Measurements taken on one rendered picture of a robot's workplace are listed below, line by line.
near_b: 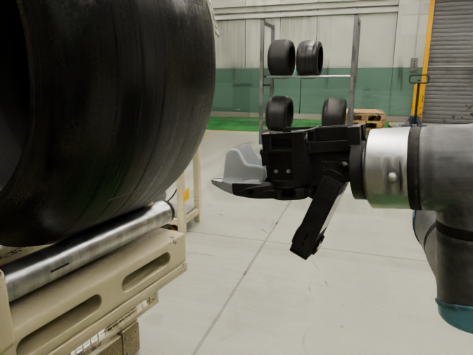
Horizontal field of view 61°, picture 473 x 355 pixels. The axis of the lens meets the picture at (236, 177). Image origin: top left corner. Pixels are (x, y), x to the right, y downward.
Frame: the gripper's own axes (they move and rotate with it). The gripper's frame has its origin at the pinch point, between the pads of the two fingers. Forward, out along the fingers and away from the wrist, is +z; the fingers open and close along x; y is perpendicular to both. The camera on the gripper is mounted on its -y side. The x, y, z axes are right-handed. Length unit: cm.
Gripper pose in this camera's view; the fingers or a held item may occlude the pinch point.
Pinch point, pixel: (221, 185)
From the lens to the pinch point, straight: 56.0
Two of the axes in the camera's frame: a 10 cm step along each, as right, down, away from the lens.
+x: -4.8, 2.1, -8.5
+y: -1.1, -9.8, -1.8
